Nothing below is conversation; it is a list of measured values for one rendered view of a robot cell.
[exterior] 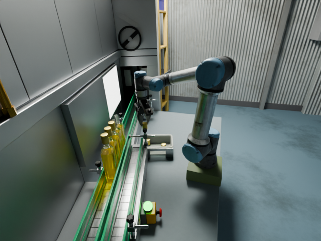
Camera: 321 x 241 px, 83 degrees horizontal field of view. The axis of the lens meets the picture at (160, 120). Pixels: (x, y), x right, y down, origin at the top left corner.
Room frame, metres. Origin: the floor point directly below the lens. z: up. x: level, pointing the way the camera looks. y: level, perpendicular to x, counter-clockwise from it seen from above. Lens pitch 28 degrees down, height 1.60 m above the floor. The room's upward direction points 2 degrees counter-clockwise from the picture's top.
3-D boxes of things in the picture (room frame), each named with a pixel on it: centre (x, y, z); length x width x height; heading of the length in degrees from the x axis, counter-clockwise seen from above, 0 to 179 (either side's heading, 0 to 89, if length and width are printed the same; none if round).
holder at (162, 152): (1.11, 0.05, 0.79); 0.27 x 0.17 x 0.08; 88
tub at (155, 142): (1.11, 0.03, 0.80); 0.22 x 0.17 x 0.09; 88
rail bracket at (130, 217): (0.40, 0.10, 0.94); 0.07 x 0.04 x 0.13; 88
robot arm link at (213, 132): (0.89, -0.28, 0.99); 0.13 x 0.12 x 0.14; 138
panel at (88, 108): (1.15, 0.38, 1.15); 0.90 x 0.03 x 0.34; 178
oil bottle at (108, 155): (0.71, 0.26, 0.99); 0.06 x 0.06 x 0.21; 89
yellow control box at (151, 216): (0.57, 0.07, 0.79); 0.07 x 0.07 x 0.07; 88
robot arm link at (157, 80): (1.05, 0.03, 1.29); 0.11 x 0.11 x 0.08; 48
